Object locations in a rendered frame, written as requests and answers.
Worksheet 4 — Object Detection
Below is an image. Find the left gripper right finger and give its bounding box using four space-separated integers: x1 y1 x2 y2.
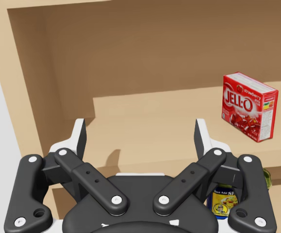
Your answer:
152 118 277 232

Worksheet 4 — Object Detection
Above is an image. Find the pale wooden shelf unit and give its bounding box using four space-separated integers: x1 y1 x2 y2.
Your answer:
0 0 281 233

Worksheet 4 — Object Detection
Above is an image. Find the green and blue rectangular can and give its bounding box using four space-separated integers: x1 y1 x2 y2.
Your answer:
207 168 273 220

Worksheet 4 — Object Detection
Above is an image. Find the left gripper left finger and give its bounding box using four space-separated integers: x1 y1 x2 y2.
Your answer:
3 118 129 232

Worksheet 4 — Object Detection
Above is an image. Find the red carton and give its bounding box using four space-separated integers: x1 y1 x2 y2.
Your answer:
221 71 279 143

